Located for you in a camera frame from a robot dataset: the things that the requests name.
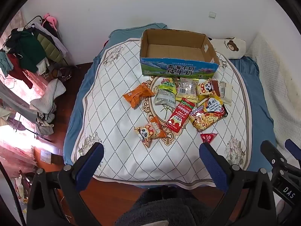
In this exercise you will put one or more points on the blue folded blanket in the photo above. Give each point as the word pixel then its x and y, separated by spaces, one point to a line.
pixel 150 26

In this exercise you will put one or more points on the dark red garment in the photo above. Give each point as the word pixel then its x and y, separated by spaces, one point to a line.
pixel 17 69

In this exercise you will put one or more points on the dark green jacket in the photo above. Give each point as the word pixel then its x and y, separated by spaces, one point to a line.
pixel 25 49

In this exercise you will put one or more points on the red triangular snack packet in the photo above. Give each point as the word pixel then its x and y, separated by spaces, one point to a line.
pixel 208 137

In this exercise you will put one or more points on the white textured blanket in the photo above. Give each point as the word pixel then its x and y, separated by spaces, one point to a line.
pixel 270 75

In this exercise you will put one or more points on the blue bedsheet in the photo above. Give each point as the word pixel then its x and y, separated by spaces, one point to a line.
pixel 254 113

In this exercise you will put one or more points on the cream and brown snack packet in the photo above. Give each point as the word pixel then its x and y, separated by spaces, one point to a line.
pixel 225 94

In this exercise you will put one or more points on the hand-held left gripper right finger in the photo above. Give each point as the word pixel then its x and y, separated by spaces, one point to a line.
pixel 211 167

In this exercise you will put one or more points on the orange panda snack packet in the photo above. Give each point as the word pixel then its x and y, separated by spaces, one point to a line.
pixel 151 131

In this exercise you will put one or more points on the bear print pillow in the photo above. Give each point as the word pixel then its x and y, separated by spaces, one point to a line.
pixel 231 47

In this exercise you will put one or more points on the yellow panda snack packet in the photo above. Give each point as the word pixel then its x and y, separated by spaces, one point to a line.
pixel 205 90

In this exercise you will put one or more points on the litter heap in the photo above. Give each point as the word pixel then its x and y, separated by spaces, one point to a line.
pixel 22 186

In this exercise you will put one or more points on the olive puffer vest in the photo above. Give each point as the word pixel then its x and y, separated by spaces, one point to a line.
pixel 49 48

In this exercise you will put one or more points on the cardboard box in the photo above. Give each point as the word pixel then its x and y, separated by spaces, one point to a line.
pixel 178 69

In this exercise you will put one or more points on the white diamond-patterned bed mat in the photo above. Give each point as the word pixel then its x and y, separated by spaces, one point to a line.
pixel 117 75

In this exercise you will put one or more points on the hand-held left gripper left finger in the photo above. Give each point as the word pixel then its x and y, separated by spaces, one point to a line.
pixel 90 167

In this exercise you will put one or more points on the white wall socket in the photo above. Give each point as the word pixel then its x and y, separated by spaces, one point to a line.
pixel 213 15

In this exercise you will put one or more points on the yellow instant noodle packet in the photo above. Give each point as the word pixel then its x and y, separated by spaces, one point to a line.
pixel 208 117

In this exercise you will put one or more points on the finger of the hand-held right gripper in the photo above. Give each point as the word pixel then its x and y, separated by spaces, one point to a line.
pixel 292 147
pixel 270 153

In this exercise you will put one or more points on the green and grey snack packet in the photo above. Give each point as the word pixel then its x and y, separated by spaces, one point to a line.
pixel 165 94

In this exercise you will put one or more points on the person's dark fleece clothing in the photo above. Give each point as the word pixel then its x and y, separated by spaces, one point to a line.
pixel 160 209

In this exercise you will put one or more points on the black clothes rack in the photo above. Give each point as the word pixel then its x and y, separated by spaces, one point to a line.
pixel 63 58

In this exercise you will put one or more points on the pile of pale clothes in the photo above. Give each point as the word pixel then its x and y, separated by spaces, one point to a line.
pixel 48 98

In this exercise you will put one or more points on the clear yellow noodle packet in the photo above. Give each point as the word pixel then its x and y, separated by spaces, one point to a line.
pixel 185 89

